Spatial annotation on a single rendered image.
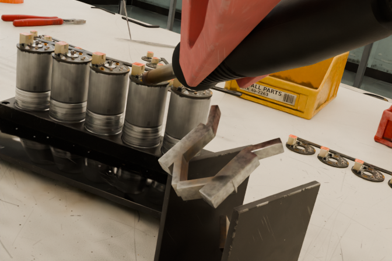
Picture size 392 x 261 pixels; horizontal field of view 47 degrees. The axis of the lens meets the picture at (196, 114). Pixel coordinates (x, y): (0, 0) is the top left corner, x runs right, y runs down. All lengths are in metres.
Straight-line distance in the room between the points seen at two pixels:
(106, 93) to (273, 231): 0.15
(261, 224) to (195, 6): 0.08
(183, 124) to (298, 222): 0.11
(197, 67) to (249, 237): 0.06
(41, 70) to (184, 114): 0.10
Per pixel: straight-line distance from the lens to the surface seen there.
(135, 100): 0.27
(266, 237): 0.17
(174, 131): 0.27
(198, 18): 0.17
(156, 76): 0.24
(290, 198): 0.16
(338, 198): 0.32
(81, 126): 0.30
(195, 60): 0.16
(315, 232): 0.28
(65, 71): 0.29
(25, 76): 0.31
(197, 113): 0.26
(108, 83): 0.28
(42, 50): 0.31
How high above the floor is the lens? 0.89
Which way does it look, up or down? 20 degrees down
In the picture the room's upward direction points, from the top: 10 degrees clockwise
